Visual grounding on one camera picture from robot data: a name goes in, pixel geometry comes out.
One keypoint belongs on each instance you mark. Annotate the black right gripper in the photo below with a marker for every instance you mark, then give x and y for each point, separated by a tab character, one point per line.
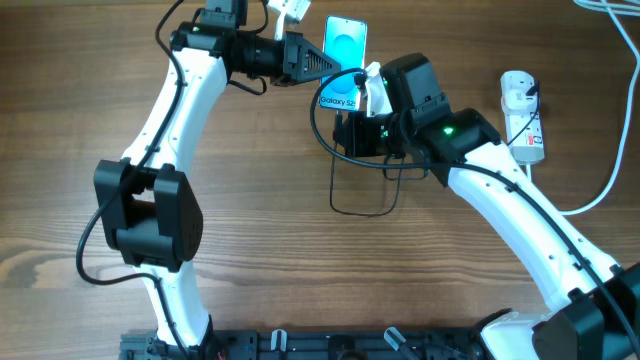
357	145

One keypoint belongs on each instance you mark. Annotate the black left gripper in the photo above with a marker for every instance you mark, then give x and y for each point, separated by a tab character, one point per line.
294	52

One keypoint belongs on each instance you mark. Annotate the Galaxy smartphone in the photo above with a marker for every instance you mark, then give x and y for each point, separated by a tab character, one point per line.
344	42

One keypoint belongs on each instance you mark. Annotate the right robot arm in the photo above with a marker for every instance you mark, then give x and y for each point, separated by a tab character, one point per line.
592	303

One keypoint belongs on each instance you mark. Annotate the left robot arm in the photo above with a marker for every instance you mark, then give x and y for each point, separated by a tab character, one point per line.
147	207

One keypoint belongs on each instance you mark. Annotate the white charger adapter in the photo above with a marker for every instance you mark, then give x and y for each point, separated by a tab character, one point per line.
520	100

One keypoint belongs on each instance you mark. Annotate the white power strip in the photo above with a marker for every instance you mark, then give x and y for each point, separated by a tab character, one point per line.
524	131

